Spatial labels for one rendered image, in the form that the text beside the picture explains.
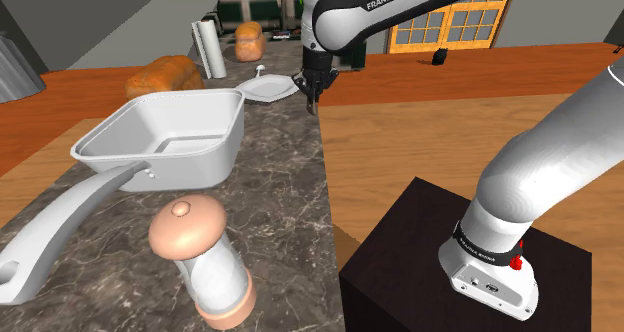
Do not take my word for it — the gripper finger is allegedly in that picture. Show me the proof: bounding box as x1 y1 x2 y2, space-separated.
304 89 320 116

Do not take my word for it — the white plate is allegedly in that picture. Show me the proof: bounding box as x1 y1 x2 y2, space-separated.
235 73 300 103

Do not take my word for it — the small brown bread loaf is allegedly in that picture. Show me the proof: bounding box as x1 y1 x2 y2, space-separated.
234 21 267 63

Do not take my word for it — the green and white sofa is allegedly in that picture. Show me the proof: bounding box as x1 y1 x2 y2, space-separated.
202 0 367 71

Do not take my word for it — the white paper towel roll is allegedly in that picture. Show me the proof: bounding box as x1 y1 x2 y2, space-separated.
190 19 228 80

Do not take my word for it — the orange framed window door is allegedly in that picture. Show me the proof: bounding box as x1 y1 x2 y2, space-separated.
384 0 517 55

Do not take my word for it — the large brown bread loaf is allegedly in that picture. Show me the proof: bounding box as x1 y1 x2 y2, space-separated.
124 54 206 102

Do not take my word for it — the white square pan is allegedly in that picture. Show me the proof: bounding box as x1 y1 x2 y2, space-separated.
0 88 246 306

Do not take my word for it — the pink-capped glass pepper mill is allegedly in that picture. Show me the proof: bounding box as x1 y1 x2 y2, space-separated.
147 193 258 331

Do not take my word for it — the dark robot stand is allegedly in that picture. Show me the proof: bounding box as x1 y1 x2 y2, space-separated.
338 176 594 332

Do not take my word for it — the grey curtain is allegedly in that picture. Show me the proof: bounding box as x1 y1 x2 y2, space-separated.
0 34 48 104

